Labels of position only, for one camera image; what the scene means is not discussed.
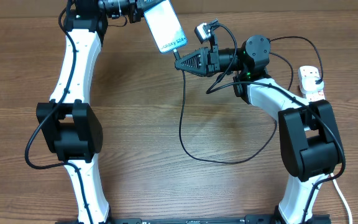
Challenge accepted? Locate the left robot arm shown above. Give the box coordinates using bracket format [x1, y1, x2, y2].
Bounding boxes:
[34, 0, 160, 223]

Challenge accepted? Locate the white power strip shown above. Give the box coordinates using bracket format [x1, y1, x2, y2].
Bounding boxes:
[298, 65, 326, 101]

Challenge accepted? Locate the white charger plug adapter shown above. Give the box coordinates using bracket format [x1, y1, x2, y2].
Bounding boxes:
[300, 77, 324, 94]

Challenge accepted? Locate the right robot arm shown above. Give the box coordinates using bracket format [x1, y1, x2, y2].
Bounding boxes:
[174, 34, 346, 223]

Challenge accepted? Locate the black charging cable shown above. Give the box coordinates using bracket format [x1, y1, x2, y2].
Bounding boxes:
[173, 36, 324, 165]

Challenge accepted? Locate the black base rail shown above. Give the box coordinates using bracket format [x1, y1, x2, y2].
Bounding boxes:
[110, 214, 332, 224]

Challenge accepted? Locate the smartphone with light screen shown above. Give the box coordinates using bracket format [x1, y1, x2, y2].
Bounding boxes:
[144, 0, 188, 54]

